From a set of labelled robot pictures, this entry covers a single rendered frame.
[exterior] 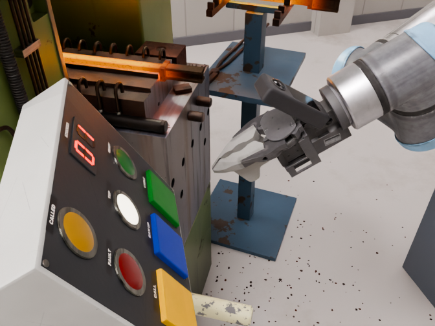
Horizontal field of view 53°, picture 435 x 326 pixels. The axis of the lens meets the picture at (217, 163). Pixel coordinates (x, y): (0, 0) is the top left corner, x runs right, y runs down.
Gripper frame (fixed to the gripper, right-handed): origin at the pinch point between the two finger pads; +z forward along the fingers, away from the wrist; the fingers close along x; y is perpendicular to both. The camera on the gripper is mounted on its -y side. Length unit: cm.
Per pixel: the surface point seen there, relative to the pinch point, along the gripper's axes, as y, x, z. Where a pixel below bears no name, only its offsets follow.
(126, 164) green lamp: -8.8, -0.7, 10.6
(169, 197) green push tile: 2.4, 1.4, 10.3
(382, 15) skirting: 192, 303, -131
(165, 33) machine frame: 13, 89, 8
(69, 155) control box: -19.4, -9.2, 11.0
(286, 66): 47, 87, -22
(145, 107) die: 4.1, 35.8, 13.7
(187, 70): 5.3, 42.4, 1.9
